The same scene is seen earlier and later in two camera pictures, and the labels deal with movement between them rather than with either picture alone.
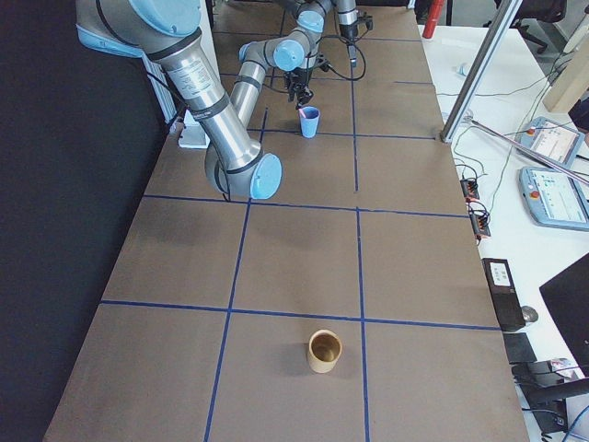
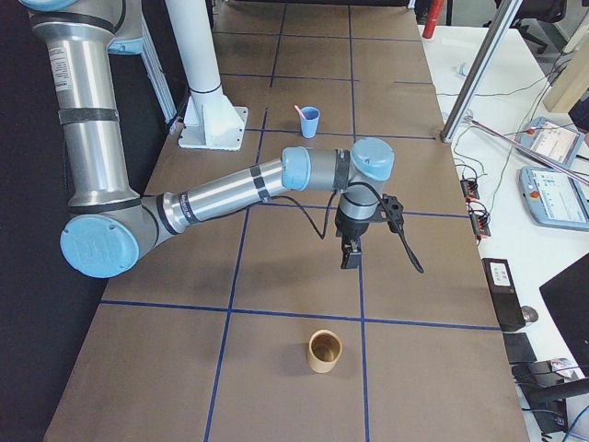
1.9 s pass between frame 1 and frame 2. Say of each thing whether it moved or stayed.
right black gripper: moved
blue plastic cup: stayed
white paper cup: stayed
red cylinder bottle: stayed
